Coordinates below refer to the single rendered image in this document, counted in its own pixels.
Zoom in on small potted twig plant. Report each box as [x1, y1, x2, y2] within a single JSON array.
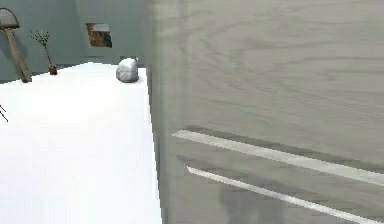
[[28, 29, 59, 76]]

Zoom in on thin black wire object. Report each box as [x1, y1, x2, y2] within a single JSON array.
[[0, 104, 10, 124]]

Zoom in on brown table lamp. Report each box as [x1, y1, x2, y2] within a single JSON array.
[[0, 7, 33, 84]]

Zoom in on grey wooden cupboard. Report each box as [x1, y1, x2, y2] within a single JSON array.
[[143, 0, 384, 224]]

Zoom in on grey round lump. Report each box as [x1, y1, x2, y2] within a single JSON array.
[[115, 57, 140, 84]]

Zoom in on framed wall picture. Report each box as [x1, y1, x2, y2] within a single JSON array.
[[85, 22, 113, 49]]

